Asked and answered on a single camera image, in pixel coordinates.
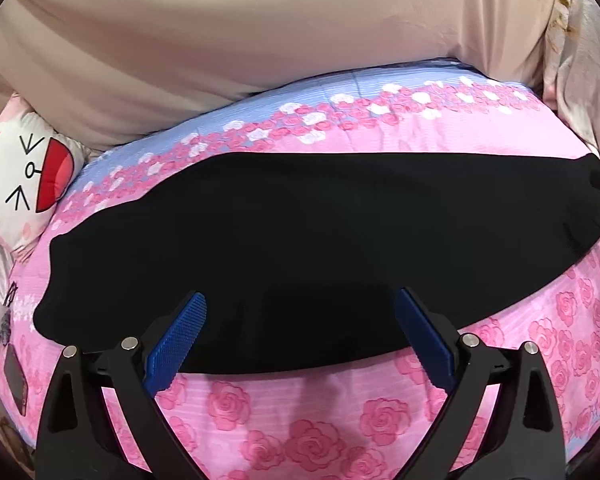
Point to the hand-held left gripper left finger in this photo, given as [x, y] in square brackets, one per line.
[177, 342]

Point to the pink rose print quilt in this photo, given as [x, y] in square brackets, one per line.
[430, 130]

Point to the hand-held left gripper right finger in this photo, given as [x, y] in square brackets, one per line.
[425, 340]

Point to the cartoon face pillow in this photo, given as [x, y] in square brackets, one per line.
[10, 170]

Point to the dark rectangular device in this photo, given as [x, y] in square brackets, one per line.
[16, 380]

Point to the pale floral fleece blanket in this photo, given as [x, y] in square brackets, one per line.
[585, 50]

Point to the beige cloth cover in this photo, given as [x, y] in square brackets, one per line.
[230, 35]

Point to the black pants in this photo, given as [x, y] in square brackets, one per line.
[305, 235]

